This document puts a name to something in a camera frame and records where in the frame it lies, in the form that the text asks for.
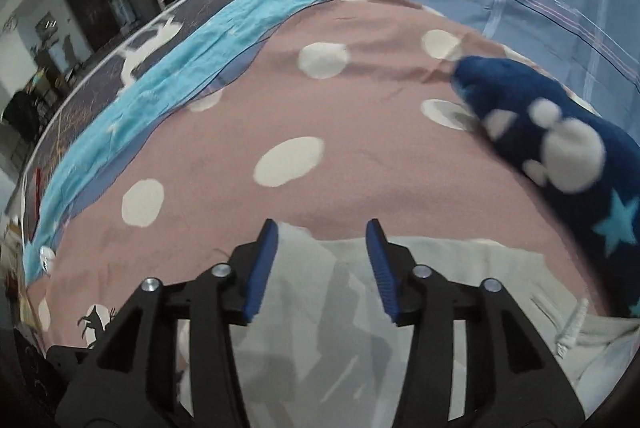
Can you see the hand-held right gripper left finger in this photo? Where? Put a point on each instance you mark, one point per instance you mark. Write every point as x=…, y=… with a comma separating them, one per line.
x=260, y=268

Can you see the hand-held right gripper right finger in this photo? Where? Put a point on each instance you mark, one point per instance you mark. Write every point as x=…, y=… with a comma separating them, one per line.
x=382, y=268

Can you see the light grey small garment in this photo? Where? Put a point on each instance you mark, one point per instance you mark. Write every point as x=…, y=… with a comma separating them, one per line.
x=320, y=333

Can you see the pink polka dot blanket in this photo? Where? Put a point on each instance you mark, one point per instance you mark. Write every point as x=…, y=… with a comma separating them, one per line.
x=350, y=117

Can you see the turquoise cloth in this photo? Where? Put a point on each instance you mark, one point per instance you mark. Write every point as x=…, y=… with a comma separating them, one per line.
x=165, y=82

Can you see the navy star print fleece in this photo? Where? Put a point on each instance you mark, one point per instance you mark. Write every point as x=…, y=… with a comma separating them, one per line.
x=505, y=87

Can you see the black chair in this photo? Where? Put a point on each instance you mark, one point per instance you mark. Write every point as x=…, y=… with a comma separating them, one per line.
x=17, y=112

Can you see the dark wooden door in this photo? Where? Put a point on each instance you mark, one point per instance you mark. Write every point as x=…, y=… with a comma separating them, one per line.
x=90, y=7

